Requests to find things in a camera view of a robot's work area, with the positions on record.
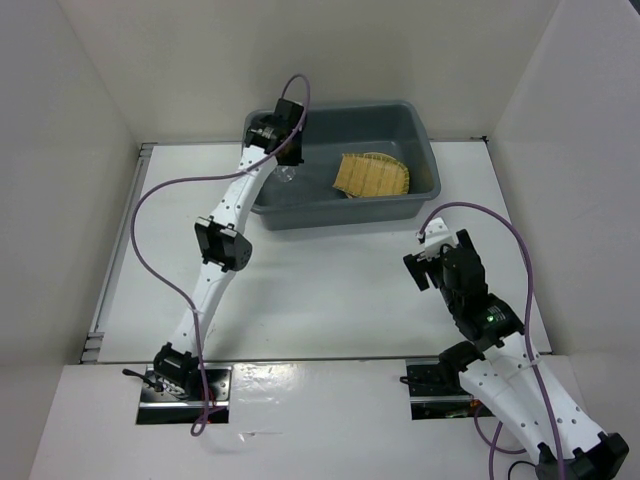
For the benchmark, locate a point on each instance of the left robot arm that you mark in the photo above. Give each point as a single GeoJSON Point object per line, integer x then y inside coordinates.
{"type": "Point", "coordinates": [269, 141]}

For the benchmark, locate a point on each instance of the yellow bear plate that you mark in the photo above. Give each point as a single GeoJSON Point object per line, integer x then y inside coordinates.
{"type": "Point", "coordinates": [351, 195]}

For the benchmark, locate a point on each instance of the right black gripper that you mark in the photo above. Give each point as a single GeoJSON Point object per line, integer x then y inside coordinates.
{"type": "Point", "coordinates": [417, 267]}

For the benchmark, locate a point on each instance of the woven bamboo basket tray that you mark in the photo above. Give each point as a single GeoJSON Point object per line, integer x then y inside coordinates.
{"type": "Point", "coordinates": [372, 174]}

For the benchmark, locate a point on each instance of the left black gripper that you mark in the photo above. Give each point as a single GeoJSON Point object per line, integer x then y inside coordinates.
{"type": "Point", "coordinates": [295, 159]}

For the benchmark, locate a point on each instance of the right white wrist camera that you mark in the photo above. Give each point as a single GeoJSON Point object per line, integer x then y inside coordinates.
{"type": "Point", "coordinates": [435, 240]}

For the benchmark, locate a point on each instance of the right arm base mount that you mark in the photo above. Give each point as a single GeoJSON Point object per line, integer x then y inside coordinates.
{"type": "Point", "coordinates": [431, 397]}

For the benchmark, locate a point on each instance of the grey plastic bin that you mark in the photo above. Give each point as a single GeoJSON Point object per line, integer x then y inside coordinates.
{"type": "Point", "coordinates": [309, 199]}

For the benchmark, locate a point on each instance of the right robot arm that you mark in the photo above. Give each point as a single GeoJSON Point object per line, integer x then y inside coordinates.
{"type": "Point", "coordinates": [495, 366]}

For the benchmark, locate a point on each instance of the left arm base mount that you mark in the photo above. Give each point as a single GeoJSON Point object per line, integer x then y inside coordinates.
{"type": "Point", "coordinates": [162, 403]}

